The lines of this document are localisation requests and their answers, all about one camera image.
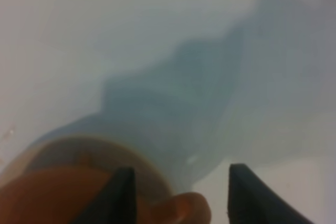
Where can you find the cream round teapot coaster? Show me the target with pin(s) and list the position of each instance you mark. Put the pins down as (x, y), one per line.
(95, 152)

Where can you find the brown clay teapot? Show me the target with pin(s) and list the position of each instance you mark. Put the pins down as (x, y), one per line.
(58, 195)

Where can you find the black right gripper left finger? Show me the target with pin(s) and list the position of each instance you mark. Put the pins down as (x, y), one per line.
(115, 202)

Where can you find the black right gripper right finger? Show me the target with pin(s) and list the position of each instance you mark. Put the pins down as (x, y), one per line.
(250, 200)

